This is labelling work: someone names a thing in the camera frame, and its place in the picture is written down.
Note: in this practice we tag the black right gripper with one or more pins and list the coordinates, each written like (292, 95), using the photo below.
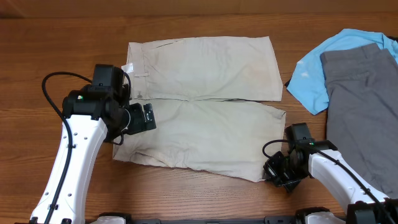
(270, 170)

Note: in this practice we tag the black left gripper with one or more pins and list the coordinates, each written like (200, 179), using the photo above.
(139, 124)

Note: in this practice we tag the beige shorts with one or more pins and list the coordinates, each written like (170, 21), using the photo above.
(211, 98)

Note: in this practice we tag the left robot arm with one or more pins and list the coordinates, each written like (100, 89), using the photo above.
(98, 113)

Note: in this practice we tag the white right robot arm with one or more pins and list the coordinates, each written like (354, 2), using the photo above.
(321, 160)

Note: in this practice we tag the light blue shirt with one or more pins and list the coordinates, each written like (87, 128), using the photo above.
(307, 84)

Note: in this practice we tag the grey garment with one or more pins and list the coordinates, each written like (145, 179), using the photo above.
(361, 85)

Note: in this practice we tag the cardboard backdrop panel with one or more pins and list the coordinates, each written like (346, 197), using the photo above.
(111, 8)

